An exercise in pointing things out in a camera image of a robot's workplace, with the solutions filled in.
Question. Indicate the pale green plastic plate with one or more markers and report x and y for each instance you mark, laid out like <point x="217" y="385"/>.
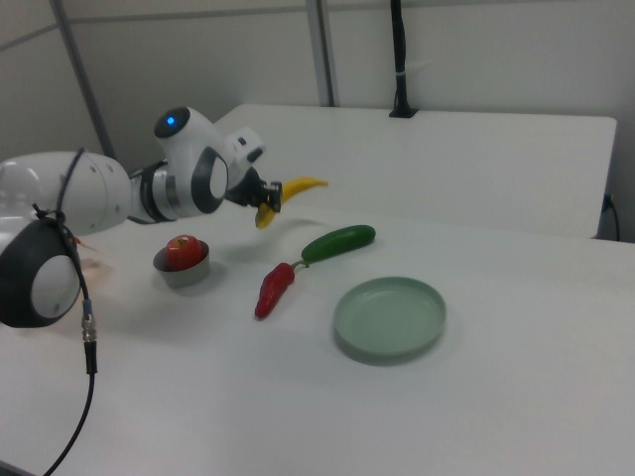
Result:
<point x="389" y="317"/>

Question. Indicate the green cucumber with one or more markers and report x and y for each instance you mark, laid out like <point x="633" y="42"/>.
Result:
<point x="337" y="243"/>

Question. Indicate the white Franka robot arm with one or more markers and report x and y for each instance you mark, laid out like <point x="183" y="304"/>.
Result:
<point x="99" y="193"/>

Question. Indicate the yellow banana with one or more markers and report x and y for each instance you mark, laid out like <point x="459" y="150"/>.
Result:
<point x="300" y="186"/>

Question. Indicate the aluminium frame post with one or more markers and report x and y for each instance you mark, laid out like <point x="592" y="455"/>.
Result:
<point x="82" y="64"/>

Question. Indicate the red chili pepper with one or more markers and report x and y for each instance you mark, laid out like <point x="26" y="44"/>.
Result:
<point x="272" y="292"/>

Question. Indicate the red apple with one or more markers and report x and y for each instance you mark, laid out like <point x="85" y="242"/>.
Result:
<point x="184" y="252"/>

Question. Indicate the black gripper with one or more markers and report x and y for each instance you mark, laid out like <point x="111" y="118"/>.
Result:
<point x="244" y="191"/>

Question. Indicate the black pole with clamp base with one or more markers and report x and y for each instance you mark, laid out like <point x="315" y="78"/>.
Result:
<point x="400" y="59"/>

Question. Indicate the small round metal bowl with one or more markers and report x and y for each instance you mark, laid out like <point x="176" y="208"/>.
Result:
<point x="186" y="277"/>

